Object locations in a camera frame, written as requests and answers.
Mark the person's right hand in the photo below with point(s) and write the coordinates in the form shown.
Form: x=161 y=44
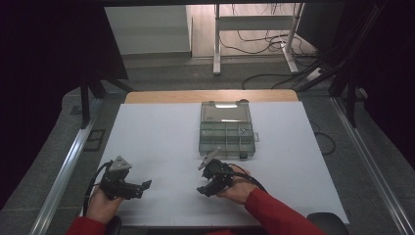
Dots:
x=239 y=187

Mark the person's left hand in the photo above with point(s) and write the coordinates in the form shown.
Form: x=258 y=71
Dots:
x=102 y=205

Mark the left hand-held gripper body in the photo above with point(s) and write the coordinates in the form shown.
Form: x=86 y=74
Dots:
x=117 y=182

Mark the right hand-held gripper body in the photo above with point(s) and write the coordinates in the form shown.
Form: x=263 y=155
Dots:
x=218 y=173

